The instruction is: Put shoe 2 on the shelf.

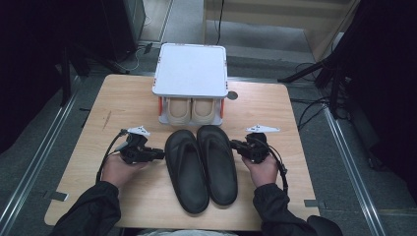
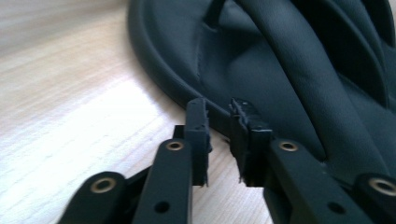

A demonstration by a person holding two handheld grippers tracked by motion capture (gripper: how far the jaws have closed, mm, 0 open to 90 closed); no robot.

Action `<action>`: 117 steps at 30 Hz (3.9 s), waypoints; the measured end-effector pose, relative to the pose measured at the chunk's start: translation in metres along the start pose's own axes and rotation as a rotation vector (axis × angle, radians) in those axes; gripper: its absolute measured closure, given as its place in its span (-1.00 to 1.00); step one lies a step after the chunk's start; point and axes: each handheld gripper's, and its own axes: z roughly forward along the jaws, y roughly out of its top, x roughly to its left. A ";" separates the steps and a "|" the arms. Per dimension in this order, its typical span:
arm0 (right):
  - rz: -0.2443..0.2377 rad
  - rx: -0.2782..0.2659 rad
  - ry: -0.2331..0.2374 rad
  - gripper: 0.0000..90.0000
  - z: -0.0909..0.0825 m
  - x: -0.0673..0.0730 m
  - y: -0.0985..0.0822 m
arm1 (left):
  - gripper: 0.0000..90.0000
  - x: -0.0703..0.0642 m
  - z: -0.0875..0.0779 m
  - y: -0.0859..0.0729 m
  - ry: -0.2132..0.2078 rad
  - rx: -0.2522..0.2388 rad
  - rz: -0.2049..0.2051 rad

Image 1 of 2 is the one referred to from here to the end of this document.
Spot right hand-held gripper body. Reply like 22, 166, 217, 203
245, 123, 281, 164

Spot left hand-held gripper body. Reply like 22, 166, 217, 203
119, 125, 155, 165

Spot black flip-flop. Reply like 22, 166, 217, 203
164, 129, 210, 214
196, 124, 239, 207

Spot cream clog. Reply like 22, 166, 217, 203
166, 97, 193, 126
191, 97, 217, 126

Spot white shoe rack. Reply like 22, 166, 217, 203
151, 42, 229, 128

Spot person's left hand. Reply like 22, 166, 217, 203
101, 154, 149, 190

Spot person's right hand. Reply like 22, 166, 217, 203
241, 154, 280, 189

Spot person's grey shirt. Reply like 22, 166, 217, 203
137, 228, 240, 236

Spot black metal stand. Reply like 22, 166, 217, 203
277, 48, 348, 119

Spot black chair armrest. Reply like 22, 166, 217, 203
306, 215, 343, 236

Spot black cabinet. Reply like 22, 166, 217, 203
101, 0, 147, 62

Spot dark curtain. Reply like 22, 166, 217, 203
340, 0, 417, 205
0, 0, 109, 155

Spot right hand-held gripper cable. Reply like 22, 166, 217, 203
259, 136, 289, 195

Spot black floor cables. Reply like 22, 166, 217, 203
289, 62, 332, 132

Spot grey table edge bracket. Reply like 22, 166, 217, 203
304, 199, 328, 209

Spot white floor cable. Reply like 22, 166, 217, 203
114, 45, 149, 73

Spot metal floor rail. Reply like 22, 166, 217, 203
0, 75, 83, 236
323, 106, 387, 236

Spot hanging black cable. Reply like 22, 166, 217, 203
214, 0, 225, 47

